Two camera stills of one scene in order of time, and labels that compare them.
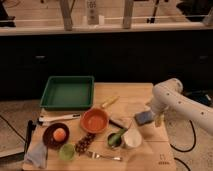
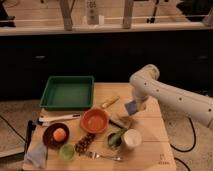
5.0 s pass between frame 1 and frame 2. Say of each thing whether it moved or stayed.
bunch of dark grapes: stayed
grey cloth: stayed
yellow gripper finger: moved
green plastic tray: stayed
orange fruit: stayed
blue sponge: moved
